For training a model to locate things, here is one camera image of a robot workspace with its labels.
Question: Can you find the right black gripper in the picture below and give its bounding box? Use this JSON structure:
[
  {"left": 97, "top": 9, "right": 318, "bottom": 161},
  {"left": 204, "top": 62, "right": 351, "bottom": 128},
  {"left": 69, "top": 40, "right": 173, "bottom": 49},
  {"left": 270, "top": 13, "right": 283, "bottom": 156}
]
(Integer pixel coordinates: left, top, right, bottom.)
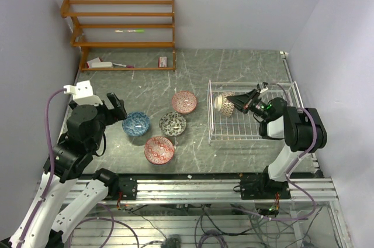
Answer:
[{"left": 227, "top": 89, "right": 270, "bottom": 120}]

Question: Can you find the brown lattice patterned bowl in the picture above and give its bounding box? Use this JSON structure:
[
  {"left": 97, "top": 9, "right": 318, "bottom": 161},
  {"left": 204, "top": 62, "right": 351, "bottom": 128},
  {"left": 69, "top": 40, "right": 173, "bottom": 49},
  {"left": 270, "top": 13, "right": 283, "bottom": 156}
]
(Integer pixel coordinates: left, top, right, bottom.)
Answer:
[{"left": 214, "top": 92, "right": 234, "bottom": 117}]

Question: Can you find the blue patterned bowl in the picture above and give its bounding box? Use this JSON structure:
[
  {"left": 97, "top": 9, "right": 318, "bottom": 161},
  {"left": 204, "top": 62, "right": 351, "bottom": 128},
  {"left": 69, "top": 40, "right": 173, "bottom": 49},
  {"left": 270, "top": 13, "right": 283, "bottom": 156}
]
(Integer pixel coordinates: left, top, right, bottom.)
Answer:
[{"left": 122, "top": 112, "right": 150, "bottom": 136}]

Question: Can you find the pink floral patterned bowl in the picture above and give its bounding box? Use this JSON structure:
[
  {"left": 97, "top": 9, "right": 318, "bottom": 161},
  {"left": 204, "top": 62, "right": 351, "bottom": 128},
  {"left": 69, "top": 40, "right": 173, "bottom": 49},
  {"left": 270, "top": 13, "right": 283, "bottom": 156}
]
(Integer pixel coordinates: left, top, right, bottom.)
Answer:
[{"left": 171, "top": 91, "right": 198, "bottom": 114}]

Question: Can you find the black white leaf bowl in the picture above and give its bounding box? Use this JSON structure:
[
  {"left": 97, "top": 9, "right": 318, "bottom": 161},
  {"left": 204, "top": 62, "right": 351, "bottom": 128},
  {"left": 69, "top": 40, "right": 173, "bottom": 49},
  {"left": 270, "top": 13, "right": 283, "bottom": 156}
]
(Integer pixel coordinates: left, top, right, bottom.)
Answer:
[{"left": 159, "top": 112, "right": 186, "bottom": 137}]

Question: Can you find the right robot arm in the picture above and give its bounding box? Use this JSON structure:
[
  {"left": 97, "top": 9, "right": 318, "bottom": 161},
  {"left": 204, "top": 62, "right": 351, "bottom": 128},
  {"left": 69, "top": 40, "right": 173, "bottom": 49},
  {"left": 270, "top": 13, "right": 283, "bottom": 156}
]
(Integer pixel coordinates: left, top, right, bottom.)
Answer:
[{"left": 227, "top": 89, "right": 327, "bottom": 200}]

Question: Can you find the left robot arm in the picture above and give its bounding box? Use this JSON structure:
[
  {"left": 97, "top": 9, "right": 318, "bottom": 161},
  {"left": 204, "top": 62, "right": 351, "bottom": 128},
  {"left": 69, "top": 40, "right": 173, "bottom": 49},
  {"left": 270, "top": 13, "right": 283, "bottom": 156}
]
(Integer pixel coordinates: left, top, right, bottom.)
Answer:
[{"left": 1, "top": 93, "right": 127, "bottom": 247}]

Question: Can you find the white box on shelf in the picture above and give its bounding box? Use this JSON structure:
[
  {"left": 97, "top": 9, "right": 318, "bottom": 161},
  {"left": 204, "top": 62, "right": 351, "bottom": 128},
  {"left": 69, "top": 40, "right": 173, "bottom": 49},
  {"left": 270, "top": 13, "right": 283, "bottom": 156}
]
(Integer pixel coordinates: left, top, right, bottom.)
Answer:
[{"left": 91, "top": 62, "right": 114, "bottom": 68}]

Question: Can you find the red geometric patterned bowl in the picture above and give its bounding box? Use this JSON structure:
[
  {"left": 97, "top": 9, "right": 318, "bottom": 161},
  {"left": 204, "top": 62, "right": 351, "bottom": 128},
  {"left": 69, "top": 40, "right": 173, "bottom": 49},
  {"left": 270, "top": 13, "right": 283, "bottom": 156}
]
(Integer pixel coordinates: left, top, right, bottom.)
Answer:
[{"left": 144, "top": 136, "right": 175, "bottom": 165}]

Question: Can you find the red white small card box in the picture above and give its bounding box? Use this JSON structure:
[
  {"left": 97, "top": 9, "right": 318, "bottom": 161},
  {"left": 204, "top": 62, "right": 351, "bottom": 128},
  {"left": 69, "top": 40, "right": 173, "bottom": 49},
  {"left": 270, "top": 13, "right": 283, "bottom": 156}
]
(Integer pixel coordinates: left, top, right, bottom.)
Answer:
[{"left": 158, "top": 56, "right": 167, "bottom": 68}]

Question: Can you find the green pen on shelf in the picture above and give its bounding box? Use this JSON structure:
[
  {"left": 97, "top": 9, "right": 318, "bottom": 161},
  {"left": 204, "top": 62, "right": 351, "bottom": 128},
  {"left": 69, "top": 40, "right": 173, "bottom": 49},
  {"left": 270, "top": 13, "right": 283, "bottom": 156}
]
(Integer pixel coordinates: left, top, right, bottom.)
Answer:
[{"left": 115, "top": 29, "right": 145, "bottom": 33}]

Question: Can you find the white wire dish rack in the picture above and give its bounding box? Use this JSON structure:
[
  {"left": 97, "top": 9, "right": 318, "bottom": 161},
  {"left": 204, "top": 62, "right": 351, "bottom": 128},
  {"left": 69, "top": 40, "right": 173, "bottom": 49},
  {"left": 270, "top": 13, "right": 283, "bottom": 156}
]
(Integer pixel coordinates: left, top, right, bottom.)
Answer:
[{"left": 207, "top": 81, "right": 303, "bottom": 143}]

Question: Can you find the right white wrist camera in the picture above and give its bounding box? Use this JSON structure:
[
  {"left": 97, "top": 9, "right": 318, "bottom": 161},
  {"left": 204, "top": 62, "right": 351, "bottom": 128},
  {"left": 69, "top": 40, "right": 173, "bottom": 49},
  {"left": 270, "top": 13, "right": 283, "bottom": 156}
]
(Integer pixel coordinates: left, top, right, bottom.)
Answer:
[{"left": 257, "top": 82, "right": 269, "bottom": 94}]

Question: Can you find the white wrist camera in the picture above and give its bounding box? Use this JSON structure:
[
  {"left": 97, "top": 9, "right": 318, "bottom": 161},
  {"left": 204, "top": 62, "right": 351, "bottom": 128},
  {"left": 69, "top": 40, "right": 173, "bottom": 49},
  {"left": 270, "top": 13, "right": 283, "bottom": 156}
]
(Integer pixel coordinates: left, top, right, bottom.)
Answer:
[
  {"left": 257, "top": 82, "right": 269, "bottom": 94},
  {"left": 63, "top": 80, "right": 102, "bottom": 106}
]

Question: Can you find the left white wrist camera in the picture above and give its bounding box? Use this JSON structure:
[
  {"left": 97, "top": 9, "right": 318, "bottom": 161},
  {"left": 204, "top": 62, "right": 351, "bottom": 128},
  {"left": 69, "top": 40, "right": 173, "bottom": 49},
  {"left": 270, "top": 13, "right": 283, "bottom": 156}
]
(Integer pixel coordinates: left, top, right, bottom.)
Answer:
[{"left": 63, "top": 80, "right": 102, "bottom": 106}]

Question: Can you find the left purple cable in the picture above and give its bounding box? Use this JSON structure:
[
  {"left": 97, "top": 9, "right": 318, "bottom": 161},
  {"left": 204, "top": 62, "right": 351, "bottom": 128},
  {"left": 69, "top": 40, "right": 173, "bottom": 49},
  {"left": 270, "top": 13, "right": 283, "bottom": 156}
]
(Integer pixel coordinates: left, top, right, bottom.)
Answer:
[{"left": 20, "top": 89, "right": 67, "bottom": 240}]

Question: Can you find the purple cable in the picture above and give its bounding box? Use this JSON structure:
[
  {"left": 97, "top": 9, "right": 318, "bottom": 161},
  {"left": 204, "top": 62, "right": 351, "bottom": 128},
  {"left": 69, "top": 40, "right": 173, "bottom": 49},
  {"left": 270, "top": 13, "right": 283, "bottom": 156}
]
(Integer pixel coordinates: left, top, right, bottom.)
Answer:
[
  {"left": 274, "top": 82, "right": 319, "bottom": 222},
  {"left": 20, "top": 89, "right": 67, "bottom": 240}
]

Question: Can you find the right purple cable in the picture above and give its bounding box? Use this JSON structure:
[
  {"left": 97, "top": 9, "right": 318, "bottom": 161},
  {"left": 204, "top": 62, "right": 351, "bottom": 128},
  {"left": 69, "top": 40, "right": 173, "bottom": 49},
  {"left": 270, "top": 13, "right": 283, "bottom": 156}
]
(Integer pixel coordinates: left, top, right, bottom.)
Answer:
[{"left": 274, "top": 82, "right": 319, "bottom": 222}]

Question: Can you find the aluminium mounting rail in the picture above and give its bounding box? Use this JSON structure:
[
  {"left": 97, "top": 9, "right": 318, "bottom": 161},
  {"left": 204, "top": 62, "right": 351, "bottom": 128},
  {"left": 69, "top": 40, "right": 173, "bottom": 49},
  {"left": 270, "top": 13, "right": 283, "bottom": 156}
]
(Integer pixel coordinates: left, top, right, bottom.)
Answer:
[{"left": 36, "top": 173, "right": 340, "bottom": 205}]

